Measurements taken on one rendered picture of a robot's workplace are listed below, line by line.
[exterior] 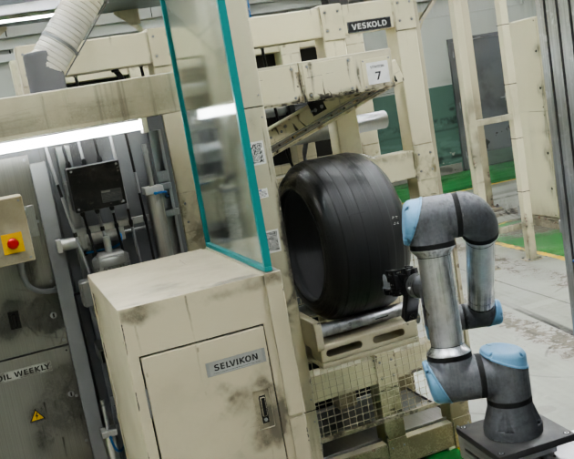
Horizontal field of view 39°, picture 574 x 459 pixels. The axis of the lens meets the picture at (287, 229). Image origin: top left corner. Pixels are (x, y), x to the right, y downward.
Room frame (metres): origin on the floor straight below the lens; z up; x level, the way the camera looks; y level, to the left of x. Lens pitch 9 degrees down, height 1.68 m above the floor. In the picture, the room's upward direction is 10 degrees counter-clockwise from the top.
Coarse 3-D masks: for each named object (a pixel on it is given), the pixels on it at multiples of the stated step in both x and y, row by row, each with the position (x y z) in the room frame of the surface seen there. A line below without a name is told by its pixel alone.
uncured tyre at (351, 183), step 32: (320, 160) 2.71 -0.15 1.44; (352, 160) 2.69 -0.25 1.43; (288, 192) 2.80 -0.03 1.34; (320, 192) 2.56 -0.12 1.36; (352, 192) 2.55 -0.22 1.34; (384, 192) 2.58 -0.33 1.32; (288, 224) 2.98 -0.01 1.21; (320, 224) 2.53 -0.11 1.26; (352, 224) 2.50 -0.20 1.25; (384, 224) 2.53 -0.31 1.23; (320, 256) 3.00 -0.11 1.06; (352, 256) 2.48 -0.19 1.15; (384, 256) 2.52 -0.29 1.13; (320, 288) 2.91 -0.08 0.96; (352, 288) 2.51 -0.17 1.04
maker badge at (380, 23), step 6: (372, 18) 3.40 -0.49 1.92; (378, 18) 3.41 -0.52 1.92; (384, 18) 3.42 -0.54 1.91; (390, 18) 3.43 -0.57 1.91; (348, 24) 3.36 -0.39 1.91; (354, 24) 3.37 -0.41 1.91; (360, 24) 3.38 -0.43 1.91; (366, 24) 3.39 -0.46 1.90; (372, 24) 3.40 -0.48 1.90; (378, 24) 3.41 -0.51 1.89; (384, 24) 3.42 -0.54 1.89; (390, 24) 3.42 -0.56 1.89; (348, 30) 3.36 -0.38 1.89; (354, 30) 3.37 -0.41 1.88; (360, 30) 3.38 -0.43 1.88; (366, 30) 3.39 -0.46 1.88
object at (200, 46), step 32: (160, 0) 2.41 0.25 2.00; (192, 0) 2.12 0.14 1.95; (224, 0) 1.91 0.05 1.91; (192, 32) 2.17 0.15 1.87; (224, 32) 1.91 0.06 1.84; (192, 64) 2.23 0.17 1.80; (224, 64) 1.96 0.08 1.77; (192, 96) 2.29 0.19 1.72; (224, 96) 2.00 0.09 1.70; (192, 128) 2.35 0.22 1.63; (224, 128) 2.05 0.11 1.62; (192, 160) 2.41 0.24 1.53; (224, 160) 2.10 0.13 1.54; (224, 192) 2.15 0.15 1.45; (256, 192) 1.91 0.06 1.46; (224, 224) 2.20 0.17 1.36; (256, 224) 1.91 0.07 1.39; (256, 256) 1.97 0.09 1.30
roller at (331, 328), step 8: (392, 304) 2.67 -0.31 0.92; (400, 304) 2.67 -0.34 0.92; (368, 312) 2.63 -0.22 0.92; (376, 312) 2.63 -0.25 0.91; (384, 312) 2.64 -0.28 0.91; (392, 312) 2.64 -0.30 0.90; (400, 312) 2.65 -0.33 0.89; (336, 320) 2.60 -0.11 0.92; (344, 320) 2.60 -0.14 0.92; (352, 320) 2.60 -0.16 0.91; (360, 320) 2.61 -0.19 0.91; (368, 320) 2.61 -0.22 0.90; (376, 320) 2.63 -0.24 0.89; (384, 320) 2.64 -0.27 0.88; (328, 328) 2.57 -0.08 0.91; (336, 328) 2.57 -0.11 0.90; (344, 328) 2.58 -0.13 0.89; (352, 328) 2.60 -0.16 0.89
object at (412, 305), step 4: (404, 292) 2.39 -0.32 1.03; (404, 296) 2.39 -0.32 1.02; (408, 296) 2.37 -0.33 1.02; (404, 300) 2.40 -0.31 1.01; (408, 300) 2.38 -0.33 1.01; (412, 300) 2.39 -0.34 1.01; (416, 300) 2.39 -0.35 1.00; (404, 304) 2.40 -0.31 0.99; (408, 304) 2.39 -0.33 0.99; (412, 304) 2.39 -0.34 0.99; (416, 304) 2.40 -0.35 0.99; (404, 308) 2.40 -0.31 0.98; (408, 308) 2.39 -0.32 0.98; (412, 308) 2.40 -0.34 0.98; (416, 308) 2.41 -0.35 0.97; (404, 312) 2.41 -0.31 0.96; (408, 312) 2.40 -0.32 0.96; (412, 312) 2.41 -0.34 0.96; (416, 312) 2.42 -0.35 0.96; (404, 316) 2.41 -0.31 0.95; (408, 316) 2.41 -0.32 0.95; (412, 316) 2.41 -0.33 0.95; (416, 316) 2.42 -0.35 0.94; (404, 320) 2.42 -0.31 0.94; (408, 320) 2.41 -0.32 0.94; (412, 320) 2.42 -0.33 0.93
